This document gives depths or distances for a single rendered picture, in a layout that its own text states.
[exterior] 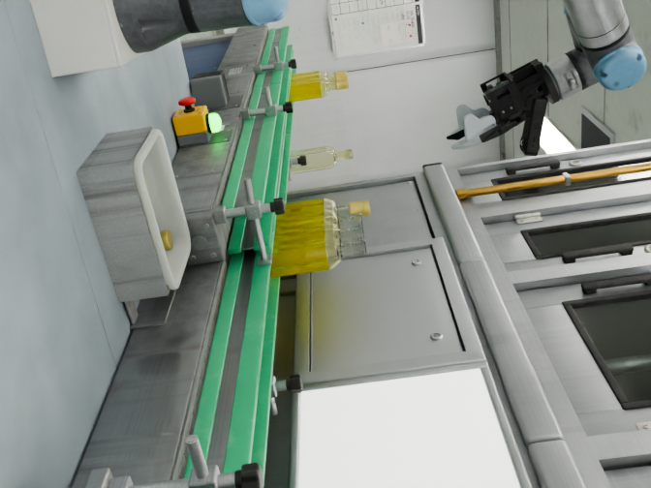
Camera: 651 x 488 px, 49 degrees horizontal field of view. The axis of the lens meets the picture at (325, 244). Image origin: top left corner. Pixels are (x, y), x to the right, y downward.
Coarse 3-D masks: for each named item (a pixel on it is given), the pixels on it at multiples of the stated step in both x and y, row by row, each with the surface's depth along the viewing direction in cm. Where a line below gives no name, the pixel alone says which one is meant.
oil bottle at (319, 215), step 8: (280, 216) 152; (288, 216) 151; (296, 216) 151; (304, 216) 150; (312, 216) 150; (320, 216) 149; (328, 216) 149; (336, 216) 150; (280, 224) 149; (288, 224) 148; (296, 224) 148; (336, 224) 149
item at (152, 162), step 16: (144, 144) 107; (160, 144) 117; (144, 160) 117; (160, 160) 118; (144, 176) 119; (160, 176) 119; (144, 192) 103; (160, 192) 120; (176, 192) 121; (144, 208) 105; (160, 208) 121; (176, 208) 122; (160, 224) 123; (176, 224) 123; (160, 240) 107; (176, 240) 124; (160, 256) 108; (176, 256) 120; (176, 272) 115; (176, 288) 112
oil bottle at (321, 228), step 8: (304, 224) 147; (312, 224) 146; (320, 224) 146; (328, 224) 145; (280, 232) 145; (288, 232) 144; (296, 232) 144; (304, 232) 143; (312, 232) 143; (320, 232) 143; (328, 232) 143; (336, 232) 144; (280, 240) 143
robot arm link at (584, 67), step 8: (568, 56) 133; (576, 56) 129; (584, 56) 128; (576, 64) 128; (584, 64) 128; (584, 72) 128; (592, 72) 128; (584, 80) 129; (592, 80) 129; (584, 88) 131
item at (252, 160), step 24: (264, 48) 253; (264, 72) 222; (264, 96) 198; (264, 120) 177; (240, 144) 164; (264, 144) 161; (240, 168) 150; (264, 168) 147; (240, 192) 139; (264, 192) 138
